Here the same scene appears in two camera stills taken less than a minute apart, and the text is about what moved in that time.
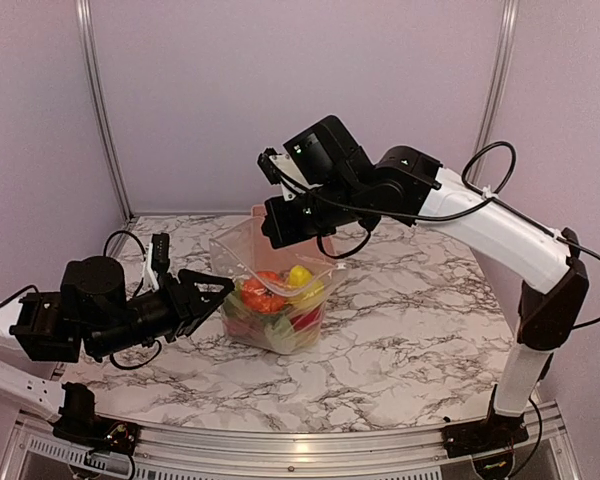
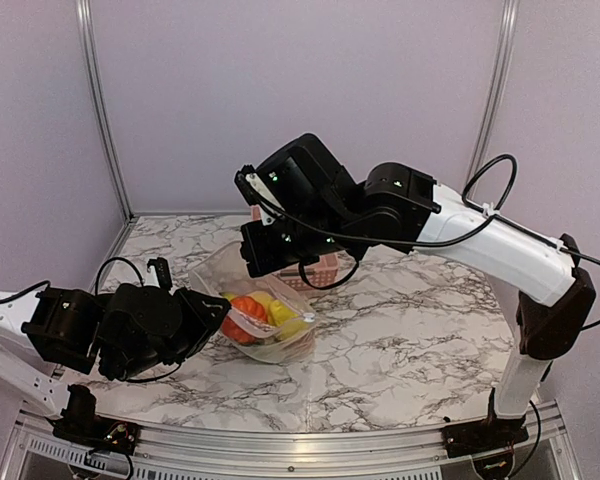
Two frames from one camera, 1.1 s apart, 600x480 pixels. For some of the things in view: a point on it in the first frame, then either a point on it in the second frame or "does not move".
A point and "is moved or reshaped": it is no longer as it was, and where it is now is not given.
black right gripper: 283,232 to 261,261
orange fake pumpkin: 265,292 to 235,330
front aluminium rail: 543,450 does not move
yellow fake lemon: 305,291 to 281,315
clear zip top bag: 280,295 is moved or reshaped
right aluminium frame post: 500,74 does not move
